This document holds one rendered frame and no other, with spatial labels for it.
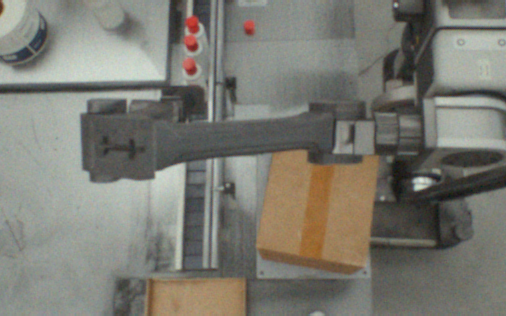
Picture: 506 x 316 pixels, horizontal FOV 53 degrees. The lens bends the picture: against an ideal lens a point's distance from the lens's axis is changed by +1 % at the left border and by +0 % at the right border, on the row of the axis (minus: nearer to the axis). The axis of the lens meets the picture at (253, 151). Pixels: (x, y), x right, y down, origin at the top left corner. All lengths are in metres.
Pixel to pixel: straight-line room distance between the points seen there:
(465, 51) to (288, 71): 0.81
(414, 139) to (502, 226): 1.66
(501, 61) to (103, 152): 0.59
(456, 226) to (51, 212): 1.40
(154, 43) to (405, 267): 1.39
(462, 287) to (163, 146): 1.87
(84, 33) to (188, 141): 1.08
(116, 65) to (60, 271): 0.62
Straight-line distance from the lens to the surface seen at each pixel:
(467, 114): 0.83
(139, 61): 1.59
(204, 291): 1.41
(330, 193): 1.14
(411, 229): 2.07
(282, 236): 1.12
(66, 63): 1.66
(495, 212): 2.44
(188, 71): 1.32
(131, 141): 0.63
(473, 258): 2.38
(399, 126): 0.81
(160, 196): 1.48
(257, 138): 0.71
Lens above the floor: 2.23
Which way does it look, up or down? 72 degrees down
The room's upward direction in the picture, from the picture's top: 12 degrees counter-clockwise
